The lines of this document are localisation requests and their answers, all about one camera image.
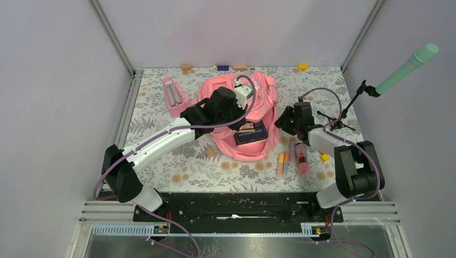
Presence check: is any wooden block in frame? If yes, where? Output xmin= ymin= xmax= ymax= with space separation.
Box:
xmin=232 ymin=64 xmax=248 ymax=71
xmin=181 ymin=63 xmax=192 ymax=71

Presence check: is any wooden block back centre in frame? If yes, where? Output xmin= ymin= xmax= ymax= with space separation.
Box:
xmin=232 ymin=64 xmax=248 ymax=71

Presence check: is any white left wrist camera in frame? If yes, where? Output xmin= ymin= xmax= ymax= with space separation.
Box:
xmin=233 ymin=84 xmax=253 ymax=110

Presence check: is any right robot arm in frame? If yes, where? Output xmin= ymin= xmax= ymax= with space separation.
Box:
xmin=275 ymin=102 xmax=385 ymax=221

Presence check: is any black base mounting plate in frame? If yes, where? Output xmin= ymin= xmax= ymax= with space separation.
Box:
xmin=155 ymin=192 xmax=343 ymax=234

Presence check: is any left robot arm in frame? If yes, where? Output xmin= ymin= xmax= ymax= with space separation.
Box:
xmin=99 ymin=84 xmax=256 ymax=221

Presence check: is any pink metronome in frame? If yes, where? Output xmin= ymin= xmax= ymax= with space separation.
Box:
xmin=162 ymin=77 xmax=189 ymax=118

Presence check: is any blue Nineteen Eighty-Four book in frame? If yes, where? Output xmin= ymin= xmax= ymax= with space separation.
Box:
xmin=234 ymin=120 xmax=268 ymax=146

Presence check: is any floral patterned table mat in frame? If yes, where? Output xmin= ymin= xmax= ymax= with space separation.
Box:
xmin=126 ymin=66 xmax=351 ymax=192

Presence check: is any mint green microphone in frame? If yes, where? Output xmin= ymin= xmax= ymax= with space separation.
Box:
xmin=375 ymin=43 xmax=439 ymax=95

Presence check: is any yellow toy block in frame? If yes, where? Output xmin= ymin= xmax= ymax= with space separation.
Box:
xmin=298 ymin=63 xmax=309 ymax=71

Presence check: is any small wooden cube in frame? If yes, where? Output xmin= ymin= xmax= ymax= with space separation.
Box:
xmin=206 ymin=148 xmax=217 ymax=159

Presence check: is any aluminium frame rail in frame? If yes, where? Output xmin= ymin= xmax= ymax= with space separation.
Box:
xmin=89 ymin=0 xmax=144 ymax=147

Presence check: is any pink student backpack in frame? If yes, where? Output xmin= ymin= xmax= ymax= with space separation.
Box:
xmin=210 ymin=70 xmax=280 ymax=162

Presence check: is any purple toy brick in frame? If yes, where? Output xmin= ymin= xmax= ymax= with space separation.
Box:
xmin=217 ymin=65 xmax=230 ymax=71

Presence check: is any wooden block back left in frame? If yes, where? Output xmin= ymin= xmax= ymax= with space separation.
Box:
xmin=181 ymin=63 xmax=192 ymax=71

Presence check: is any yellow cube near tripod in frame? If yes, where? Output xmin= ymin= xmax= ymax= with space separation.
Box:
xmin=320 ymin=154 xmax=330 ymax=162

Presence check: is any black paperback book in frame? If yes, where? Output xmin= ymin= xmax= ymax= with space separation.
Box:
xmin=240 ymin=123 xmax=255 ymax=131

